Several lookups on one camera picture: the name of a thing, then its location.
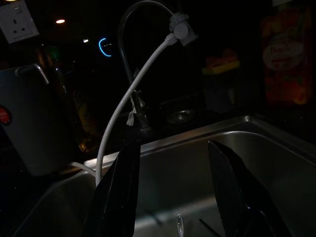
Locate oil bottle green cap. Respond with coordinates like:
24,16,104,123
45,45,101,152

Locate black chopstick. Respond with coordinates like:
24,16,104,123
198,218,217,237

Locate yellow sponge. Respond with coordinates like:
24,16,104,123
201,60,241,74

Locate grey water filter canister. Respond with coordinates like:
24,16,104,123
0,63,78,176

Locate orange dish soap pump bottle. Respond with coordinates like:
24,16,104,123
260,0,315,107

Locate curved chrome faucet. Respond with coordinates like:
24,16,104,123
117,1,190,135

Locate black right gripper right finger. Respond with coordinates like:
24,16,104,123
207,140,292,237

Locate white wall socket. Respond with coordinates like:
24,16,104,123
0,0,40,44

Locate silver spoon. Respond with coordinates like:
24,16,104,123
176,214,186,237

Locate white flexible hose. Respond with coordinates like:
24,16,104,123
71,34,179,186

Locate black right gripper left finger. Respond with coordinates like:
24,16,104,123
82,138,142,237

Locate white faucet adapter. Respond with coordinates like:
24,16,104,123
168,13,198,47

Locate black sponge holder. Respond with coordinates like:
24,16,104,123
202,68,242,111

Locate stainless steel sink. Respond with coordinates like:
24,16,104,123
0,115,316,237

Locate round metal hole cover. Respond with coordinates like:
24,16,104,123
167,109,196,124

